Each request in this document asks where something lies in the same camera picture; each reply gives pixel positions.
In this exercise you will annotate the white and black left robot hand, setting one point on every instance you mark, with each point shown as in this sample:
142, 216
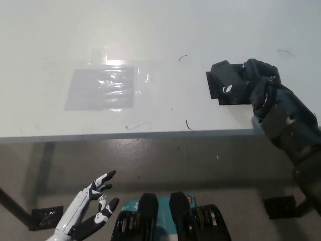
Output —
80, 208

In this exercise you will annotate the dark right robot hand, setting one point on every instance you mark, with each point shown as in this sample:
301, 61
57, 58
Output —
263, 72

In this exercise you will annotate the dark grey whiteboard eraser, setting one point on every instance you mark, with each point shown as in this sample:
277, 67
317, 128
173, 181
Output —
225, 75

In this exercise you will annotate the black table leg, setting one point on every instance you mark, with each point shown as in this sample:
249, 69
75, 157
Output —
13, 206

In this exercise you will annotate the clear tape strip teal end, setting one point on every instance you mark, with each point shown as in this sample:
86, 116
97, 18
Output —
127, 126

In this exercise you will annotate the clear plastic film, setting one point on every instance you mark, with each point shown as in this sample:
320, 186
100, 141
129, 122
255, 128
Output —
148, 82

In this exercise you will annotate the clear plastic sheet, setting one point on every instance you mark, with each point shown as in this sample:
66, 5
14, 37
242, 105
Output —
100, 90

